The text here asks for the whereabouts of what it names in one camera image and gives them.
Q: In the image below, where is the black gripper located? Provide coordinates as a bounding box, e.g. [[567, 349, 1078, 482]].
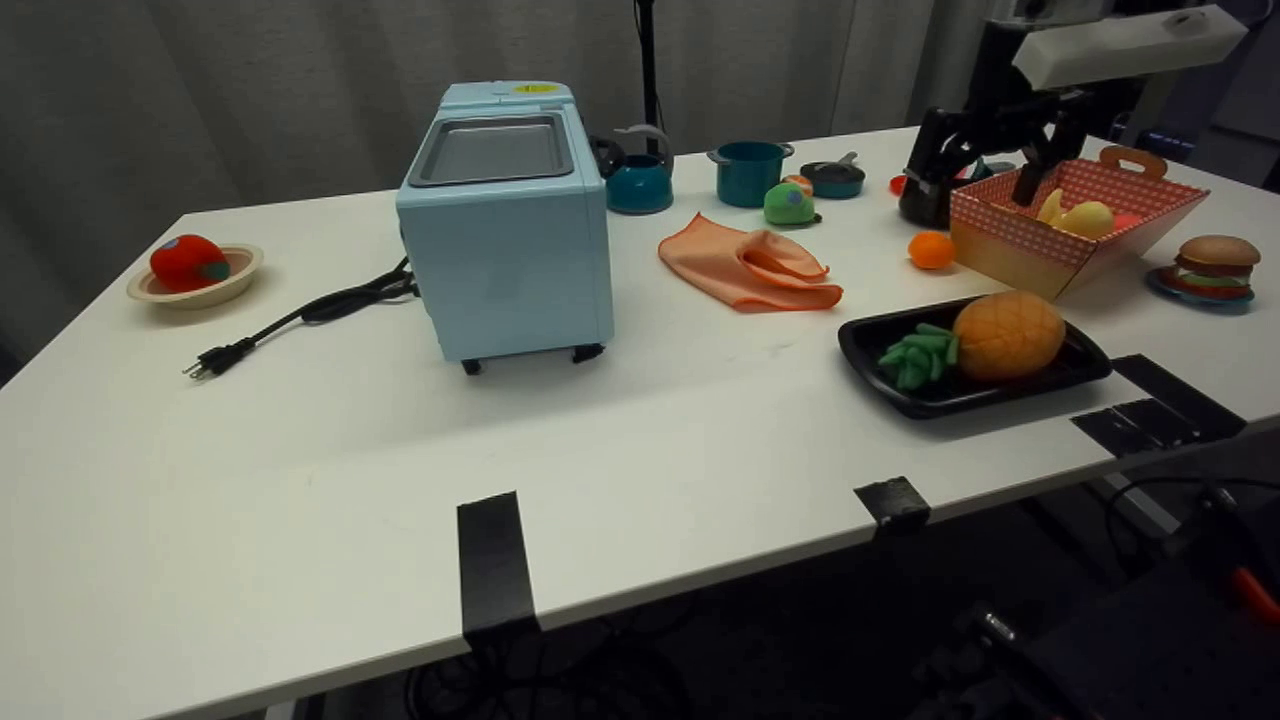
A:
[[909, 89, 1095, 214]]

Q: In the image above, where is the black pot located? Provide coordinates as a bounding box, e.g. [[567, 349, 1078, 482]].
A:
[[897, 166, 966, 232]]

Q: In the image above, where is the orange plush fruit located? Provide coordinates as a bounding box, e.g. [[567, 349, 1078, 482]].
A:
[[904, 227, 959, 278]]

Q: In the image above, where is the round yellow plush fruit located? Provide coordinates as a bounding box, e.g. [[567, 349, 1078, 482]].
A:
[[1060, 195, 1121, 246]]

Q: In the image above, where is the small dark toy pan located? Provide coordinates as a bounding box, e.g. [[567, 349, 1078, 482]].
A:
[[796, 149, 872, 203]]

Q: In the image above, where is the green plush fruit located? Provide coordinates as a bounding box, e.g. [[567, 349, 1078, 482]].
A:
[[759, 181, 822, 232]]

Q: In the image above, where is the teal toy pot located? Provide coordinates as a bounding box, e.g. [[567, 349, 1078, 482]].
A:
[[702, 135, 796, 214]]

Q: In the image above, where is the black ridged oven tray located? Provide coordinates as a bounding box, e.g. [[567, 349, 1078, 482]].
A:
[[837, 292, 1114, 425]]

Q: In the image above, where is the burger plush toy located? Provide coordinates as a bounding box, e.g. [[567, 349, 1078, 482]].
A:
[[1168, 232, 1263, 305]]

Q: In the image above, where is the teal toy kettle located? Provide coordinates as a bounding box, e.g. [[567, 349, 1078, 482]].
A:
[[591, 121, 678, 221]]

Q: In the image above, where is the light blue toy oven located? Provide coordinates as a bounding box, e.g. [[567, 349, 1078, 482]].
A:
[[393, 76, 621, 380]]

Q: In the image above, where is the red tomato plush toy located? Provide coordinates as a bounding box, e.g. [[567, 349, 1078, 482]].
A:
[[143, 232, 231, 297]]

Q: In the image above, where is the red checkered cardboard basket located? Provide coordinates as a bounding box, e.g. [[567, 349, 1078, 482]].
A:
[[949, 143, 1213, 305]]

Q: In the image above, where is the small blue plate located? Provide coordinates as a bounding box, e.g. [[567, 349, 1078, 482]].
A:
[[1147, 264, 1260, 315]]

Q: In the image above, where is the orange cloth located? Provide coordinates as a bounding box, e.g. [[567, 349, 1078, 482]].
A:
[[657, 209, 849, 315]]

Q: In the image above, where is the square black tape patch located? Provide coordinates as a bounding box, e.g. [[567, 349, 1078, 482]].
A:
[[1072, 402, 1161, 460], [1131, 393, 1213, 453]]

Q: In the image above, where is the long black tape strip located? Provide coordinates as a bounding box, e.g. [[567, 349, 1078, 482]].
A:
[[1112, 351, 1252, 446]]

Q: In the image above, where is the black vertical pole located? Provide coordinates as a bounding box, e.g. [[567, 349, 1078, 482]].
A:
[[631, 0, 666, 135]]

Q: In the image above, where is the short black tape strip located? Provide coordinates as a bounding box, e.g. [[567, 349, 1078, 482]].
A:
[[851, 473, 935, 545]]

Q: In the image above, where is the wide black tape strip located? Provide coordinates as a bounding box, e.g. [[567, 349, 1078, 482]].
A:
[[453, 487, 538, 642]]

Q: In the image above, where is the tomato on small plate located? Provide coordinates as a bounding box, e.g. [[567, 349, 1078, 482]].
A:
[[123, 246, 265, 315]]

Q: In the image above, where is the black power cable with plug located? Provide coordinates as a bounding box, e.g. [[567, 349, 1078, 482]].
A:
[[184, 257, 421, 386]]

